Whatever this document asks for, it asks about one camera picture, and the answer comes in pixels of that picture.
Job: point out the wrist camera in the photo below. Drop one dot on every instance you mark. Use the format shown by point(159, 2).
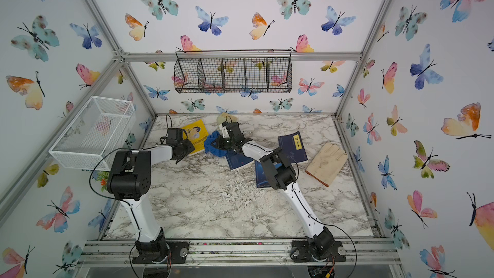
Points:
point(227, 127)
point(175, 135)

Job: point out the dark blue Chinese book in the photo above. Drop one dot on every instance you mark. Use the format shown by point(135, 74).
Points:
point(237, 160)

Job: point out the yellow illustrated book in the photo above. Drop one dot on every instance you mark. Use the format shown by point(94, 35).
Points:
point(197, 133)

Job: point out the potted flower plant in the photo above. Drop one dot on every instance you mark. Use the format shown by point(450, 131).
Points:
point(102, 177)

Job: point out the green scrub brush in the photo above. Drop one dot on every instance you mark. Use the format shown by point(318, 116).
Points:
point(225, 117)

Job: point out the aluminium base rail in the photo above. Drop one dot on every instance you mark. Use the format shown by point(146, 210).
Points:
point(281, 251)

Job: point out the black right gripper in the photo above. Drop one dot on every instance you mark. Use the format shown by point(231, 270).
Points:
point(217, 143)

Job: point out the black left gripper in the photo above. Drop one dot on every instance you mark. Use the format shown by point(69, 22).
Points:
point(191, 148)

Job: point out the blue cloth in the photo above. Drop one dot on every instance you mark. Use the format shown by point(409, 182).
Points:
point(211, 146)

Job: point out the black wire wall basket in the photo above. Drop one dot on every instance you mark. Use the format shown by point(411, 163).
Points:
point(234, 71)

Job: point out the blue Little Prince book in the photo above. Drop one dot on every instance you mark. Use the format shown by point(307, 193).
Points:
point(261, 179)

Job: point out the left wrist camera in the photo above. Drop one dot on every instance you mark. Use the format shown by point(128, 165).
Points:
point(175, 135)

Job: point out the white mesh wall basket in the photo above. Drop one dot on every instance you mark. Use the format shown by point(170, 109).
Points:
point(95, 134)

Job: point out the dark blue horse-cover book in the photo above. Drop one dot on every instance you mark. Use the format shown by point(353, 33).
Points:
point(293, 146)

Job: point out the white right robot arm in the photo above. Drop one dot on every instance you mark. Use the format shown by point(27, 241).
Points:
point(321, 244)

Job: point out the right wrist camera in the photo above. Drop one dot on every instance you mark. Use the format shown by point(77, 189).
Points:
point(227, 127)

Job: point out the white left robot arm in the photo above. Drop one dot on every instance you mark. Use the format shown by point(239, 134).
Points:
point(129, 182)

